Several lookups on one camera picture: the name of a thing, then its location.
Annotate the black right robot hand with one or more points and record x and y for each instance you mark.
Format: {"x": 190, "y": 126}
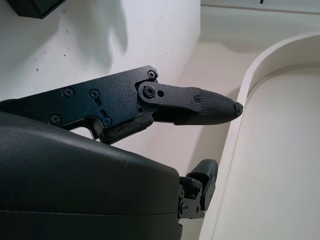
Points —
{"x": 75, "y": 180}

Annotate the white rounded tray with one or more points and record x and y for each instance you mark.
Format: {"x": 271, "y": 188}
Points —
{"x": 275, "y": 150}

